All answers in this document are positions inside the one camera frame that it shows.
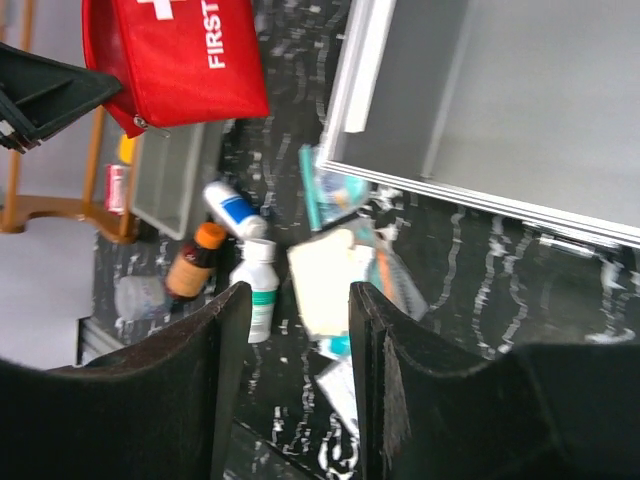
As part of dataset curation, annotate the clear round container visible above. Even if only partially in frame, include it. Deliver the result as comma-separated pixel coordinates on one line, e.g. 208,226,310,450
114,276,169,321

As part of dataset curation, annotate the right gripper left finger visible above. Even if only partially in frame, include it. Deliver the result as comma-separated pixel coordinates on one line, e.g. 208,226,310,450
1,282,252,479

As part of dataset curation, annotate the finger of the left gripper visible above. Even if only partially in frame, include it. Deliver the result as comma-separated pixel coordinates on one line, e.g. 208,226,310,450
1,43,122,150

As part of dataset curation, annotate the white medicine bottle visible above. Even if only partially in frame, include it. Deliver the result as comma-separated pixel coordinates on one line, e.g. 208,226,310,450
230,239,279,344

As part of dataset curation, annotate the grey plastic tray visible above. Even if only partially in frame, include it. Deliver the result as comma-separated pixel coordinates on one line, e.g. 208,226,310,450
131,123,206,240

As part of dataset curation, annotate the blue white bandage roll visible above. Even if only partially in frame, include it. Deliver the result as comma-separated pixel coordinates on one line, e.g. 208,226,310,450
203,181,268,240

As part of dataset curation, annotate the red white medicine box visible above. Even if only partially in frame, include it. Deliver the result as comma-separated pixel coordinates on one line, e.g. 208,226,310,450
104,164,130,215

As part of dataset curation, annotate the red first aid pouch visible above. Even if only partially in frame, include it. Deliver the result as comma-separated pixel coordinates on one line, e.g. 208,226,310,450
82,0,269,138

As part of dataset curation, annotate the wooden shelf rack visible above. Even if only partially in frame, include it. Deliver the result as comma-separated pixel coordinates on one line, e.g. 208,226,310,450
1,1,137,244

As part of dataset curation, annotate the grey metal case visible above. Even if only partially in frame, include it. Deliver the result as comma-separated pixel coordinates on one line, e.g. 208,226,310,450
317,1,639,247

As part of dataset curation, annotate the brown medicine bottle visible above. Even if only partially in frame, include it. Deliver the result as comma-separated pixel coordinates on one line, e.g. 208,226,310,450
165,222,226,302

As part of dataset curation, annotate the teal tape packet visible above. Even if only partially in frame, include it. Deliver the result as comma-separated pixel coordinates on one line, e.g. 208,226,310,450
298,144,371,232

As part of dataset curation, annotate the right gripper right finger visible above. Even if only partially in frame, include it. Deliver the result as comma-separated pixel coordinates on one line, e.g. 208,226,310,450
349,282,639,479

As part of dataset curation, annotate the white gauze pads bag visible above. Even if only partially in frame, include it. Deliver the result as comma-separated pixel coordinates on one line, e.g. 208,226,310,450
316,357,360,440

